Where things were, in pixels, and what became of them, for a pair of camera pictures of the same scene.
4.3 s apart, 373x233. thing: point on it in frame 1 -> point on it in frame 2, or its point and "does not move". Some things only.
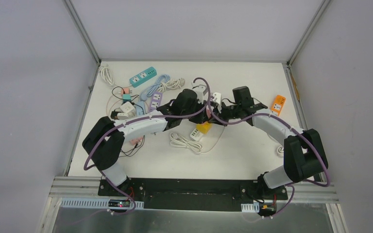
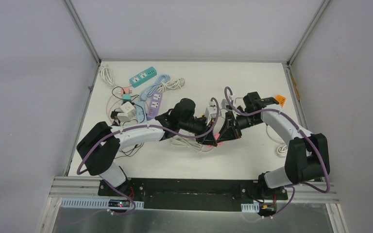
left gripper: (201, 116) -> (206, 130)
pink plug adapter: (208, 111) -> (216, 136)
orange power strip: (278, 104) does not move
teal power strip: (143, 76) does not move
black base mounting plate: (192, 194) does not move
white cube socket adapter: (128, 108) does not move
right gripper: (219, 112) -> (229, 131)
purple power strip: (156, 100) does not move
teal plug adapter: (127, 97) does not move
